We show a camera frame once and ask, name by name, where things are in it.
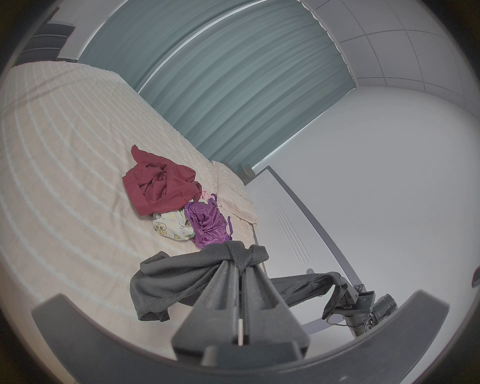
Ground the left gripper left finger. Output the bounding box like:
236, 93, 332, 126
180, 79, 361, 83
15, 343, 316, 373
172, 260, 240, 367

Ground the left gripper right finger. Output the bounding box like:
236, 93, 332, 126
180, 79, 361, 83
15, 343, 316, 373
241, 267, 311, 360

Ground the black T-shirt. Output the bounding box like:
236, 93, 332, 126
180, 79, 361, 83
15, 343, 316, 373
129, 241, 350, 323

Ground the bed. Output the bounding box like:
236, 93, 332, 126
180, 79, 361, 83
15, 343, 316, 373
0, 62, 366, 361

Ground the purple garment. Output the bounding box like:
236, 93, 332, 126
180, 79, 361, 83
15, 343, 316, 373
184, 194, 235, 249

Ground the white printed garment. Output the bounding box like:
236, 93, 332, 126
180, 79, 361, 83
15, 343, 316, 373
152, 210, 196, 241

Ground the dark red garment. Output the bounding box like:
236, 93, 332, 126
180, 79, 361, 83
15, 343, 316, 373
122, 144, 202, 217

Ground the blue-green curtain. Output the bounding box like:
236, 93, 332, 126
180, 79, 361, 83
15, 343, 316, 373
79, 0, 302, 89
136, 0, 357, 177

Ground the black chest of drawers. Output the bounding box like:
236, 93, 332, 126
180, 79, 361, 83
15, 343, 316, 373
20, 22, 76, 62

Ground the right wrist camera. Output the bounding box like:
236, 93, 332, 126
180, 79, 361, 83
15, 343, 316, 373
353, 290, 376, 313

